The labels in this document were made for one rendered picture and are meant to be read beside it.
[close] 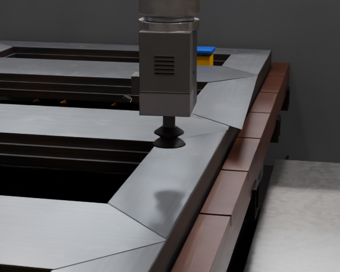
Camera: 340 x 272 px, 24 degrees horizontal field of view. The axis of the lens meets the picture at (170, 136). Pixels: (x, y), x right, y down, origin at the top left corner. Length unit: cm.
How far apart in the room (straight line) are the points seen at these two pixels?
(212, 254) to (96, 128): 43
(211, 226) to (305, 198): 55
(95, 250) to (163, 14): 31
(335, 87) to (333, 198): 59
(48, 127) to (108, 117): 11
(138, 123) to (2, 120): 22
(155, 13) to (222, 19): 108
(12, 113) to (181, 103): 46
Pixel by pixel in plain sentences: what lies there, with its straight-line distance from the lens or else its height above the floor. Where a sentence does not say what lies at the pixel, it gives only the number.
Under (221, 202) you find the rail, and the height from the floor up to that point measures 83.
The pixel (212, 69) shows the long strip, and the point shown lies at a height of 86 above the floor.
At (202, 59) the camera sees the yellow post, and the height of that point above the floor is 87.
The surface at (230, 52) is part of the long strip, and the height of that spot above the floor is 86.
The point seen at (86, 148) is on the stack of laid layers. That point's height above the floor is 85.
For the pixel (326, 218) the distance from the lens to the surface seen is 139.
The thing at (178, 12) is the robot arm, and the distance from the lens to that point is 95.
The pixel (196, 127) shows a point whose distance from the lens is 124.
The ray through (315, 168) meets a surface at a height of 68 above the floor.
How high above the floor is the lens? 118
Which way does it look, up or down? 16 degrees down
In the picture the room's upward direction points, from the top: straight up
